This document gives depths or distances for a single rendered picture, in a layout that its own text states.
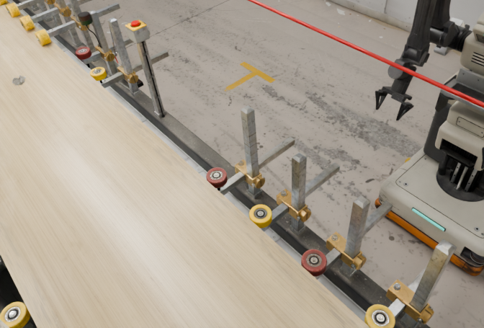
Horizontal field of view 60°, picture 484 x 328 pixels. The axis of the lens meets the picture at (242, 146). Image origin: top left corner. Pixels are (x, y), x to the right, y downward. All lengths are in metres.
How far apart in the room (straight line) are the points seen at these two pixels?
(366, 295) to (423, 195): 0.98
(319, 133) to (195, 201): 1.69
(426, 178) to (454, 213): 0.25
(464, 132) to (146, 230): 1.38
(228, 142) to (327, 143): 0.70
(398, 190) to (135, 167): 1.41
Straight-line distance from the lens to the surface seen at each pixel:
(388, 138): 3.13
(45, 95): 2.32
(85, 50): 2.57
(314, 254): 1.42
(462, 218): 2.42
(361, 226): 1.37
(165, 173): 1.69
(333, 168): 1.72
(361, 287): 1.61
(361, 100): 3.41
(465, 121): 2.03
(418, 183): 2.50
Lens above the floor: 2.12
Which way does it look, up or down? 45 degrees down
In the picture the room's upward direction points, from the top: 6 degrees counter-clockwise
